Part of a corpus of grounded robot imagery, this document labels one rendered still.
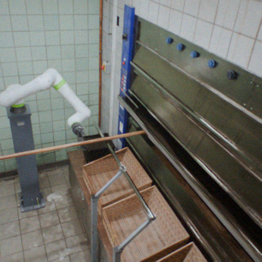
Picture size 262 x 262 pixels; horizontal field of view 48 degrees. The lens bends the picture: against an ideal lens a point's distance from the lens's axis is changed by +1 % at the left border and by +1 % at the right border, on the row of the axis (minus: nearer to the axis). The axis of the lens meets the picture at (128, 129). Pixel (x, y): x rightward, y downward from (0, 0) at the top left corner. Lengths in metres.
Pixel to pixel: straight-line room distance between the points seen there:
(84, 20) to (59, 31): 0.28
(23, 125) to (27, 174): 0.60
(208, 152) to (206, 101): 0.31
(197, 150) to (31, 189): 2.05
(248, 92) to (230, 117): 0.19
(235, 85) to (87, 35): 2.11
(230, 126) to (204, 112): 0.21
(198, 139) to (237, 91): 0.46
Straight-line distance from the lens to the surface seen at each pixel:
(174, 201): 2.31
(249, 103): 1.55
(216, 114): 1.72
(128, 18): 2.62
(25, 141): 3.01
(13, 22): 3.22
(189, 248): 2.26
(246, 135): 1.58
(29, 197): 3.47
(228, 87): 1.64
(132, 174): 2.86
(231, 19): 1.61
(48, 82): 2.44
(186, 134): 2.00
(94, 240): 2.63
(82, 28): 3.34
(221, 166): 1.77
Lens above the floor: 2.55
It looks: 32 degrees down
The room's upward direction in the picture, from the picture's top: 4 degrees clockwise
